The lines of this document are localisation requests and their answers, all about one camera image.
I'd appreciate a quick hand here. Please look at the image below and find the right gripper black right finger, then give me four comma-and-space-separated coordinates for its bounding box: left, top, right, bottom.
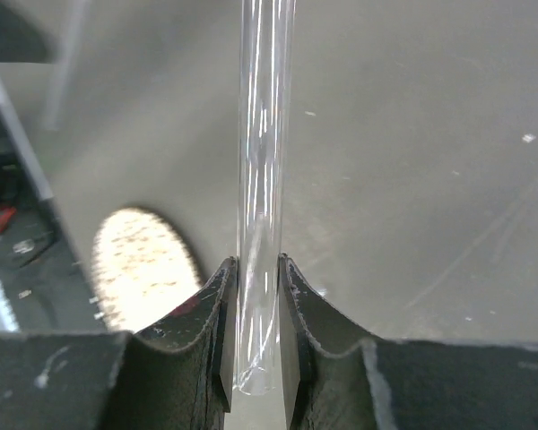
278, 255, 538, 429

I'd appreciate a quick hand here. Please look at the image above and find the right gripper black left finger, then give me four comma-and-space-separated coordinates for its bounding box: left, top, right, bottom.
0, 258, 238, 429

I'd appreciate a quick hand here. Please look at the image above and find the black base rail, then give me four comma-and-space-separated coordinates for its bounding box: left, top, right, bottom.
0, 110, 106, 331

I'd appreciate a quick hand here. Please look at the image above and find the speckled ceramic plate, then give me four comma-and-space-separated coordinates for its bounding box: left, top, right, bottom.
91, 207, 204, 332

